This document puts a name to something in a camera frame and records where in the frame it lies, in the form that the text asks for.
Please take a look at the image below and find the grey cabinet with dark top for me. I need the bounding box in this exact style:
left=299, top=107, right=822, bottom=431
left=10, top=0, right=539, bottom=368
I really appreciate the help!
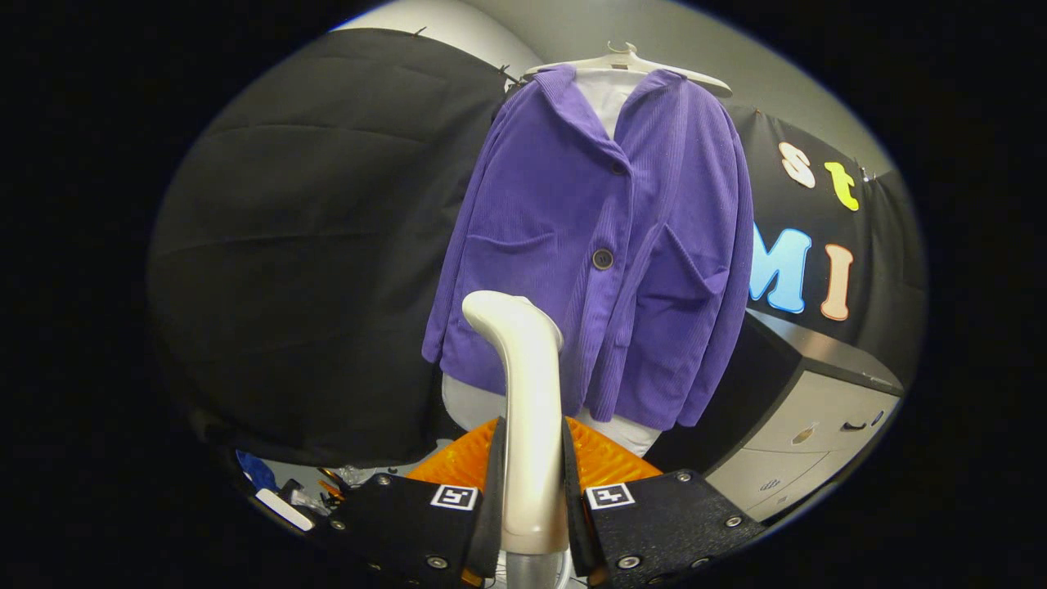
left=646, top=309, right=905, bottom=524

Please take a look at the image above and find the white clothes hanger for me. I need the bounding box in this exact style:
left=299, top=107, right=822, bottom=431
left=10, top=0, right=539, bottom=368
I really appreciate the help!
left=523, top=41, right=733, bottom=92

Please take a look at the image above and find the white flat block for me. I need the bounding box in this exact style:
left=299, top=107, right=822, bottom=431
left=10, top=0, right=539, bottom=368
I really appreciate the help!
left=255, top=488, right=315, bottom=533

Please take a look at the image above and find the white ironing form board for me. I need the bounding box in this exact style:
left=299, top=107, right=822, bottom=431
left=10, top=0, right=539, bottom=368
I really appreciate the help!
left=442, top=70, right=663, bottom=457

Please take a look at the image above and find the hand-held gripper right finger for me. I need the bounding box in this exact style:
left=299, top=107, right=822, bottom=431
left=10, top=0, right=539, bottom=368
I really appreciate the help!
left=561, top=416, right=768, bottom=589

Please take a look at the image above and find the purple corduroy jacket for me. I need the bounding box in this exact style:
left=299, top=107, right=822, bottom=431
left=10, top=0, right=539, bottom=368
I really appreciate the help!
left=421, top=64, right=755, bottom=432

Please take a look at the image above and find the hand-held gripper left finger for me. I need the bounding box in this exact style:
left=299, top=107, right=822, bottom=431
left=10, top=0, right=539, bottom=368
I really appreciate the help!
left=327, top=416, right=506, bottom=589

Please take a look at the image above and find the blue cloth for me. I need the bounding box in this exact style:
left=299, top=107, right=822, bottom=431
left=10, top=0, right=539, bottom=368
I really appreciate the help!
left=236, top=450, right=277, bottom=492

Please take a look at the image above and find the white garment steamer head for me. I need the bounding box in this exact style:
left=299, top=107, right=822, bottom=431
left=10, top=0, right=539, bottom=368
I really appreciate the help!
left=461, top=290, right=571, bottom=555

